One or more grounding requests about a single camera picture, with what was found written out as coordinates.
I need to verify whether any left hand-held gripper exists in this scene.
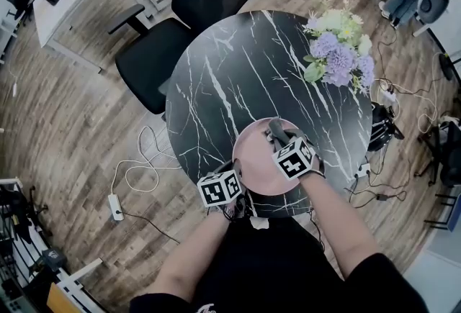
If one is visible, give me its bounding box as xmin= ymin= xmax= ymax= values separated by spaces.
xmin=197 ymin=158 xmax=250 ymax=222

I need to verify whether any person's right forearm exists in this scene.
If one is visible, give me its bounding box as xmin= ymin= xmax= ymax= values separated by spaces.
xmin=300 ymin=173 xmax=383 ymax=282

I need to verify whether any black mesh office chair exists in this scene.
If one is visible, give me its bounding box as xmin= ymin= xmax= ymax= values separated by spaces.
xmin=107 ymin=0 xmax=272 ymax=116

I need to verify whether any thin black cable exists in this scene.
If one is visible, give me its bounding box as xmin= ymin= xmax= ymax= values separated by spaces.
xmin=115 ymin=209 xmax=181 ymax=245

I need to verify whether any grey cloth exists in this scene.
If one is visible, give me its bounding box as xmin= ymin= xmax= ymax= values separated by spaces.
xmin=267 ymin=117 xmax=302 ymax=145

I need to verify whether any white paper scrap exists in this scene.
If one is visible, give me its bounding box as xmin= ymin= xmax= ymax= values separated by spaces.
xmin=249 ymin=216 xmax=271 ymax=230

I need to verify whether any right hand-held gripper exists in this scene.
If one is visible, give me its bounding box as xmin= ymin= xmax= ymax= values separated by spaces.
xmin=264 ymin=127 xmax=326 ymax=182

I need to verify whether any white desk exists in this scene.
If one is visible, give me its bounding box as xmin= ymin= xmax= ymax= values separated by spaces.
xmin=32 ymin=0 xmax=129 ymax=74

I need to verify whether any black folding chair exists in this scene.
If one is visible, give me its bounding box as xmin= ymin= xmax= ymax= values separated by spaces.
xmin=413 ymin=119 xmax=461 ymax=190

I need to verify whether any white power cable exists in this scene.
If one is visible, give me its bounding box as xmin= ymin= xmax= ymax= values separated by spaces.
xmin=111 ymin=124 xmax=183 ymax=197

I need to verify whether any person's black shirt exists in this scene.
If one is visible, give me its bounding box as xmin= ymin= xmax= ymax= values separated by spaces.
xmin=128 ymin=214 xmax=430 ymax=313

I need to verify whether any black bag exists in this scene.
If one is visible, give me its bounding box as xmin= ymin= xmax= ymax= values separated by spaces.
xmin=366 ymin=101 xmax=406 ymax=153

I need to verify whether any pink plate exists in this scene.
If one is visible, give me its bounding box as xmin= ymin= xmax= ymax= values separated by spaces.
xmin=232 ymin=117 xmax=315 ymax=196

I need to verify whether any purple and white flower bouquet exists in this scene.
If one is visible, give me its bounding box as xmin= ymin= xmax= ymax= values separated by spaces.
xmin=301 ymin=0 xmax=376 ymax=96

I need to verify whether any black metal rack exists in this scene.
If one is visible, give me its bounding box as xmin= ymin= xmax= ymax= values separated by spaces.
xmin=0 ymin=178 xmax=69 ymax=313

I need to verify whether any grey office chair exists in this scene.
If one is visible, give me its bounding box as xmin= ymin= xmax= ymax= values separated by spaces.
xmin=412 ymin=0 xmax=455 ymax=38

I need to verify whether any white power strip with plugs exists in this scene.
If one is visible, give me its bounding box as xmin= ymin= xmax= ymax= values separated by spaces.
xmin=378 ymin=85 xmax=398 ymax=107

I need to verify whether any person's left forearm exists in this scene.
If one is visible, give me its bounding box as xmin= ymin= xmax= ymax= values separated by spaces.
xmin=153 ymin=211 xmax=231 ymax=304

